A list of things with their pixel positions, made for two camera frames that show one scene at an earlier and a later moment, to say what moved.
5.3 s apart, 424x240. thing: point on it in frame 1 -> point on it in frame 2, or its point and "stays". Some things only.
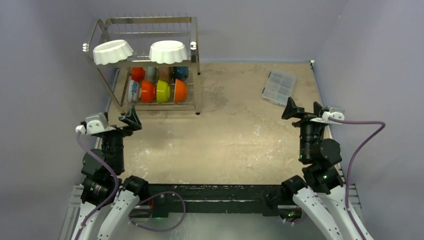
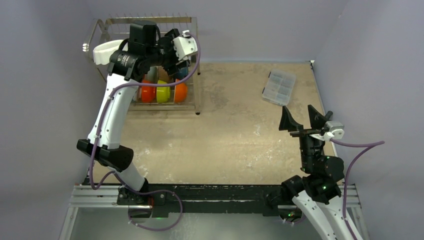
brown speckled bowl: x=165 y=74 stays
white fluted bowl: x=111 y=51 stays
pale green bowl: x=152 y=74 stays
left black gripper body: x=118 y=133 -> x=168 y=55
